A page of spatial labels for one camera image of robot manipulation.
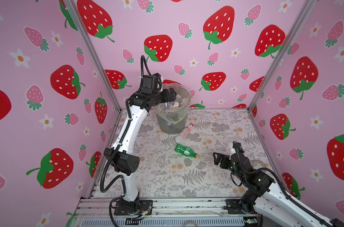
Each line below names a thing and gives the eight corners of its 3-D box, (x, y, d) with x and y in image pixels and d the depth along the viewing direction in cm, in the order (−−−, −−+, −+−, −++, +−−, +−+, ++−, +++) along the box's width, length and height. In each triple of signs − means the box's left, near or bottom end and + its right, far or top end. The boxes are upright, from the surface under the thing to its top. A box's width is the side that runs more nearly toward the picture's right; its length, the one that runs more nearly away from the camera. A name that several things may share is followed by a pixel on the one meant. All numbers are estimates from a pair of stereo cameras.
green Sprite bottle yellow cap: (174, 151, 97) (174, 147, 93) (177, 146, 100) (177, 142, 96) (196, 162, 92) (197, 158, 88) (199, 156, 95) (199, 152, 91)
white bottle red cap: (175, 141, 102) (175, 138, 98) (188, 125, 112) (189, 121, 108) (180, 145, 100) (180, 141, 97) (193, 128, 110) (194, 124, 106)
